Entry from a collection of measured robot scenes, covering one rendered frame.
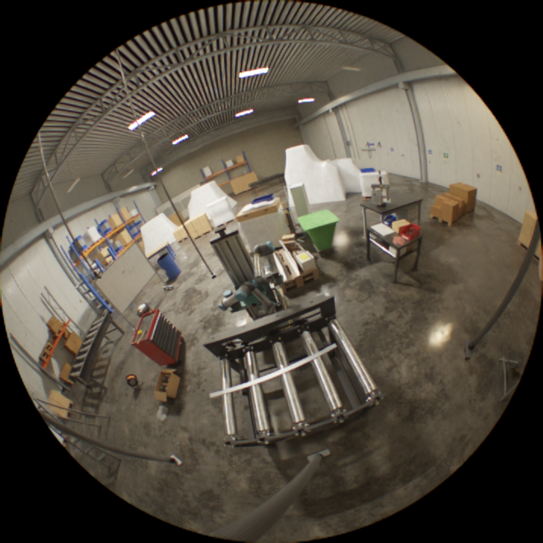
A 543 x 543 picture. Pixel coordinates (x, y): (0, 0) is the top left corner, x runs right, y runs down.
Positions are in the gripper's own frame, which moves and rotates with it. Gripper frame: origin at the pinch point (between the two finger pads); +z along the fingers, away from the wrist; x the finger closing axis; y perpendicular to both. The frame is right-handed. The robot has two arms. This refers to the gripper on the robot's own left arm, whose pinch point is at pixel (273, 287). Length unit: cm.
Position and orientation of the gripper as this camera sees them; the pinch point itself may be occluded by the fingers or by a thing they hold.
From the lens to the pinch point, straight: 146.2
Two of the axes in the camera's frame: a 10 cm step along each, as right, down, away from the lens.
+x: -3.1, -7.6, -5.6
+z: 2.0, 5.3, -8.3
